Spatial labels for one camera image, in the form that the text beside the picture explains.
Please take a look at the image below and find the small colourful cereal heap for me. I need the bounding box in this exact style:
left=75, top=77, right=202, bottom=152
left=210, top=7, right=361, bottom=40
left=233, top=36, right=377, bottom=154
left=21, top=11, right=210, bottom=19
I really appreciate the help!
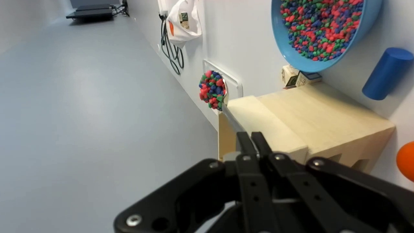
left=198, top=69, right=228, bottom=111

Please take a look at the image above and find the blue bowl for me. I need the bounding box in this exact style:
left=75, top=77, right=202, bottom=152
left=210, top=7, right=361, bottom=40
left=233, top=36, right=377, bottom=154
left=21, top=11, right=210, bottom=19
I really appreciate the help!
left=270, top=0, right=384, bottom=75

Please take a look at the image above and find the orange ball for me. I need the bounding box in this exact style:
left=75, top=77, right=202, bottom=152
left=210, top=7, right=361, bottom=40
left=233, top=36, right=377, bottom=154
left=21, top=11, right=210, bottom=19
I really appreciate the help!
left=395, top=141, right=414, bottom=181

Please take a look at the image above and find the white plastic bag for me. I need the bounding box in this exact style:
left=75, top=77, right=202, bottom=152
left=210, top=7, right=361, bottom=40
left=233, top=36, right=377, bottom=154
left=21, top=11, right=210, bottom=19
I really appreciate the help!
left=157, top=0, right=204, bottom=45

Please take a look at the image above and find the black cable coil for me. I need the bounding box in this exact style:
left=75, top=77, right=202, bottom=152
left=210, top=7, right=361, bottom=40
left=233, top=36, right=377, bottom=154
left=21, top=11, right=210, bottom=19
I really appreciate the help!
left=159, top=15, right=186, bottom=77

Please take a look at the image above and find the colourful cereal in bowl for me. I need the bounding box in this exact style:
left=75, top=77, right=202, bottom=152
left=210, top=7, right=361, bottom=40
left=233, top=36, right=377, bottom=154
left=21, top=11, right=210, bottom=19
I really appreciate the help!
left=278, top=0, right=366, bottom=63

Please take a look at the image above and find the blue cylinder block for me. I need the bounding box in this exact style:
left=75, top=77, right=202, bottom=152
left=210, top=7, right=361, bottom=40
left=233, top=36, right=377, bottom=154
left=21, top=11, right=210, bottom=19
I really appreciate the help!
left=361, top=46, right=414, bottom=100

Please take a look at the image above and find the small plain wooden box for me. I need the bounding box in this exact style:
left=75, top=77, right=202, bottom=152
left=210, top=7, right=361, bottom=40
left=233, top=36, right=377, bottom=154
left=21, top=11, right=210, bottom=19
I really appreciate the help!
left=217, top=94, right=311, bottom=163

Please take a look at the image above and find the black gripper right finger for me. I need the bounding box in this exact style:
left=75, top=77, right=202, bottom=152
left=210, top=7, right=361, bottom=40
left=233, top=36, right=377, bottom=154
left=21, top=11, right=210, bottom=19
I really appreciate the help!
left=251, top=130, right=414, bottom=233

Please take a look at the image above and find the wooden letter block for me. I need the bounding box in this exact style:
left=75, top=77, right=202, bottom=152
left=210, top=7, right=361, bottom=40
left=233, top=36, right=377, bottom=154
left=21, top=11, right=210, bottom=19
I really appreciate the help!
left=281, top=63, right=303, bottom=90
left=299, top=69, right=323, bottom=85

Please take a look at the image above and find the wooden shape sorter box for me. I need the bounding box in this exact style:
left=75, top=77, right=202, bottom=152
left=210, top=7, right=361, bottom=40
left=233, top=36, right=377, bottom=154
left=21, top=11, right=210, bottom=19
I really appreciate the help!
left=257, top=82, right=397, bottom=174

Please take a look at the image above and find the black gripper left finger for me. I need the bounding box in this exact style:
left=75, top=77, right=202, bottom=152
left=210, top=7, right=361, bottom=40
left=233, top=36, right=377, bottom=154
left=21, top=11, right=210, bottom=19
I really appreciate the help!
left=114, top=130, right=282, bottom=233

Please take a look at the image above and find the dark flat stand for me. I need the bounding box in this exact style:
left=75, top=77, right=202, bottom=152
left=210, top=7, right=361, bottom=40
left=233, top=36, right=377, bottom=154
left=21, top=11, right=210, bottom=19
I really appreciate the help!
left=65, top=0, right=131, bottom=20

